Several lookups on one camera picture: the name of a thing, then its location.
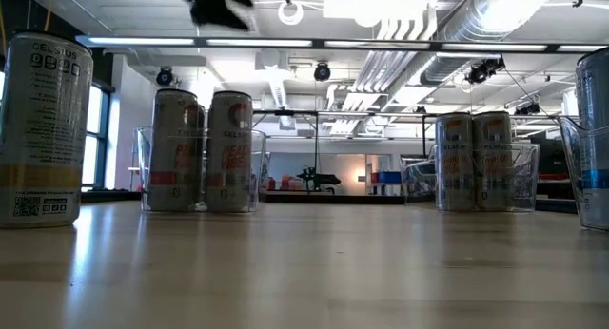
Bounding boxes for Arctic Vibe Celsius can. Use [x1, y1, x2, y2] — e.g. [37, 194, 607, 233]
[574, 47, 609, 230]

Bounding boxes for black monitor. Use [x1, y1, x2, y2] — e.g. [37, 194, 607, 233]
[531, 131, 578, 178]

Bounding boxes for silver ventilation duct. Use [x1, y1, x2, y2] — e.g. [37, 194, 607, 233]
[399, 0, 553, 87]

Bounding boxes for white ring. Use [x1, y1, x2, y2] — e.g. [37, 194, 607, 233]
[278, 0, 305, 27]

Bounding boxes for clear plastic bin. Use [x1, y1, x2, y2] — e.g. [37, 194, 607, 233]
[430, 142, 541, 214]
[555, 114, 609, 233]
[135, 126, 268, 214]

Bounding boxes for Tropical Vibe Celsius can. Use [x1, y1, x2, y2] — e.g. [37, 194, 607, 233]
[0, 30, 95, 230]
[435, 111, 476, 213]
[472, 110, 514, 213]

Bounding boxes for black bar with light strips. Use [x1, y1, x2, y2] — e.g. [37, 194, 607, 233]
[75, 33, 609, 54]

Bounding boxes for blue box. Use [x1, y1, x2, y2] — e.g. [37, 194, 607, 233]
[369, 170, 404, 184]

